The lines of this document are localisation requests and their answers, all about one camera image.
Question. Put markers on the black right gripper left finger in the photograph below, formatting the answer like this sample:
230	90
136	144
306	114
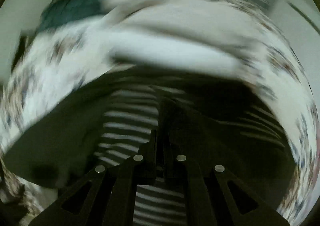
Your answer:
104	196

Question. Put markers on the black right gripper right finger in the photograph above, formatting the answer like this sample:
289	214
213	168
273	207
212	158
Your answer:
233	168

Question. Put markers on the black white striped garment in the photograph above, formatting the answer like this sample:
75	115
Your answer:
105	123

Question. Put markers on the cream white garment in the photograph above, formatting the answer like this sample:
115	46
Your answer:
201	36

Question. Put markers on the floral bed sheet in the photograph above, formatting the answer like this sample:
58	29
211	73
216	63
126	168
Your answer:
56	65

